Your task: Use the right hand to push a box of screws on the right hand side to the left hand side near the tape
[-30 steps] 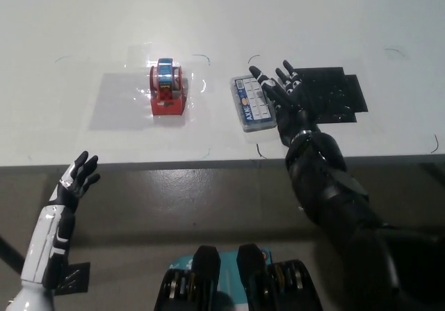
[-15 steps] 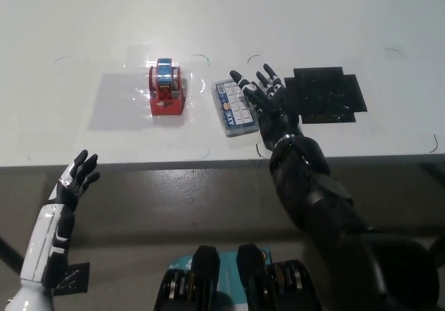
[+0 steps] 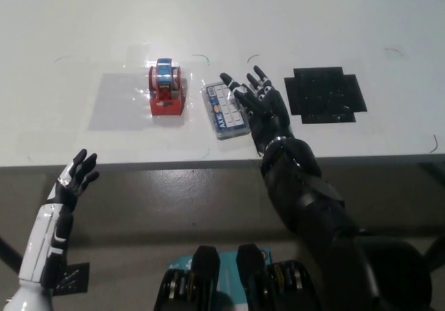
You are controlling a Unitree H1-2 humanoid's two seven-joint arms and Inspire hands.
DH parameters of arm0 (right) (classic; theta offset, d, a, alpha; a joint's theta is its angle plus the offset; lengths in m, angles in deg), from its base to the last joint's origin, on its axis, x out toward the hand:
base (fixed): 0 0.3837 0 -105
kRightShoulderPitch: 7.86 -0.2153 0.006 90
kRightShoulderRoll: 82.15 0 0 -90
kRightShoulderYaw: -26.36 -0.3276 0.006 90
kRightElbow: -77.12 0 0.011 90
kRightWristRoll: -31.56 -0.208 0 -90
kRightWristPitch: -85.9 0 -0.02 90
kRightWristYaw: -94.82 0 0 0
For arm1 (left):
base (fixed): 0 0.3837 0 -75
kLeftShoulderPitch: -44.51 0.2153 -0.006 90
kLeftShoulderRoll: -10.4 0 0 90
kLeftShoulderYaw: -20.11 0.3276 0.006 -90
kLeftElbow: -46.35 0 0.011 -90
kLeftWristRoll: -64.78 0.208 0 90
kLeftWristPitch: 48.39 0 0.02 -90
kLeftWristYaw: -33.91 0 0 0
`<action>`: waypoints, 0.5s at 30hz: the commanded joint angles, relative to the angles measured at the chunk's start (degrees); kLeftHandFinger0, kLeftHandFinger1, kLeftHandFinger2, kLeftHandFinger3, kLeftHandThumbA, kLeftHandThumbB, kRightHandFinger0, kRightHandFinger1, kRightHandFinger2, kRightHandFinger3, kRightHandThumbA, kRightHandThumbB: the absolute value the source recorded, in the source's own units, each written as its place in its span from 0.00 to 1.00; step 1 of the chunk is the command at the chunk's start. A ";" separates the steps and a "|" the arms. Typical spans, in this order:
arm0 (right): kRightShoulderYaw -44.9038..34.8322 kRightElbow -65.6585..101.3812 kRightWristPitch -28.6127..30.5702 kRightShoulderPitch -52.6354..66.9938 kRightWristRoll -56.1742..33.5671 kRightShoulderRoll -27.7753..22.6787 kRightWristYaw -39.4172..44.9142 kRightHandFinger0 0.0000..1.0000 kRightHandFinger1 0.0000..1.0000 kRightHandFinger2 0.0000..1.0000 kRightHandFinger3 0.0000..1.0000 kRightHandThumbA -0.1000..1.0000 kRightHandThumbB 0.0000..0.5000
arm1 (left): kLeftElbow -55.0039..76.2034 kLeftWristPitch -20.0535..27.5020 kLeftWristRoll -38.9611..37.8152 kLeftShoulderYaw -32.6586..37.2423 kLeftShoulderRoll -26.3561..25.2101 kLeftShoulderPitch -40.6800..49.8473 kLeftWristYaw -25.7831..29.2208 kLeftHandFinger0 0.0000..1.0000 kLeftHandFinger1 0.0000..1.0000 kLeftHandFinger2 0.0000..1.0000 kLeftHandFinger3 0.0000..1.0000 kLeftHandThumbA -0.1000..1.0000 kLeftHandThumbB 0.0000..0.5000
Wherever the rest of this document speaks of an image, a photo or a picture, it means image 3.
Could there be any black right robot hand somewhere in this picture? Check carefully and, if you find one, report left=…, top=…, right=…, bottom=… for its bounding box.
left=220, top=65, right=290, bottom=152

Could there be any clear tape roll blue label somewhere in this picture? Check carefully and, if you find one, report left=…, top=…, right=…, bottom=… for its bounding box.
left=154, top=58, right=180, bottom=93

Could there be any red tape dispenser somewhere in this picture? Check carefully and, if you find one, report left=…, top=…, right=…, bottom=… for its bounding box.
left=148, top=57, right=186, bottom=118

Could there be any black floor tape marker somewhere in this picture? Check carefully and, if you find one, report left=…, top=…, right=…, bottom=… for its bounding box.
left=52, top=262, right=90, bottom=295

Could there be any black tape patch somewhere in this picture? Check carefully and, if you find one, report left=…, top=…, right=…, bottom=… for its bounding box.
left=284, top=66, right=368, bottom=125

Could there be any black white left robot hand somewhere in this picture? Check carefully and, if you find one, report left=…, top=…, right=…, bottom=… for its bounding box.
left=17, top=148, right=100, bottom=287

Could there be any clear screw box blue label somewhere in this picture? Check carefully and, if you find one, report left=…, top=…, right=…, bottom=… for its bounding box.
left=202, top=81, right=252, bottom=142

